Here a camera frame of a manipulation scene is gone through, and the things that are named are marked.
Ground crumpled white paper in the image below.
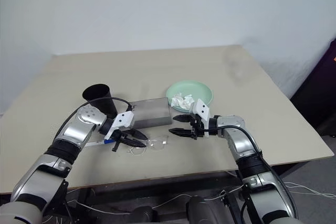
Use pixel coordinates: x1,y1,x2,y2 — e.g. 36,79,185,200
171,92,195,110

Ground black cup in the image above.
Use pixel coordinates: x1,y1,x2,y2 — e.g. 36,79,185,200
82,83,118,120

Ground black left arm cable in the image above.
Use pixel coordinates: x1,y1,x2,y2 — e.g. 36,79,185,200
54,98,132,141

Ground dark cabinet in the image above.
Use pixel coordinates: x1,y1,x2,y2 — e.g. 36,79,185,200
289,39,336,138

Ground clear-framed glasses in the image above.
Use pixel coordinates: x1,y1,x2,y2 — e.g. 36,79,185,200
125,135,169,155

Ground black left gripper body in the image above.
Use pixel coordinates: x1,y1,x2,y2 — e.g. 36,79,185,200
110,129,133,154

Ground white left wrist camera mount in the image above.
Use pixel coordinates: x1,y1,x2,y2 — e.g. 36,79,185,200
104,111,135,141

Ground black table underframe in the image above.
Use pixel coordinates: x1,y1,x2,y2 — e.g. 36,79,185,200
64,170,249,224

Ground mint green plate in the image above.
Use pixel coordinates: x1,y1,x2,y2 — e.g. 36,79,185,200
166,80,215,113

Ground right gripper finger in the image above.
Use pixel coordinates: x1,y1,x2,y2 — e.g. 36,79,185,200
172,114,194,123
168,127,194,137

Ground thin white wire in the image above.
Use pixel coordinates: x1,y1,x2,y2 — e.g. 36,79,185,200
66,185,244,216
285,182,336,200

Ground grey glasses case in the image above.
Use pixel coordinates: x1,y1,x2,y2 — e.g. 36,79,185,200
128,97,173,130

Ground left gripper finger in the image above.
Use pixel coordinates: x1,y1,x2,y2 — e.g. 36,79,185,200
121,137,148,148
129,130,149,140

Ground dark rounded shape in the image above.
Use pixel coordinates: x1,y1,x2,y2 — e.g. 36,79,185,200
185,195,227,224

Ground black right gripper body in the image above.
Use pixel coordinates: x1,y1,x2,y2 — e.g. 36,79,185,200
189,113,208,141

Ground white marker with blue band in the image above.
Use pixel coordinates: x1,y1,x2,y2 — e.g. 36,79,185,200
85,139,114,150

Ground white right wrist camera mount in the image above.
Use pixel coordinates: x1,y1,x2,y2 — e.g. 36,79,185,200
191,99,211,138

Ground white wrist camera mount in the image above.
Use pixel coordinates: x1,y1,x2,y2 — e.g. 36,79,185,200
104,111,135,141
191,99,211,138

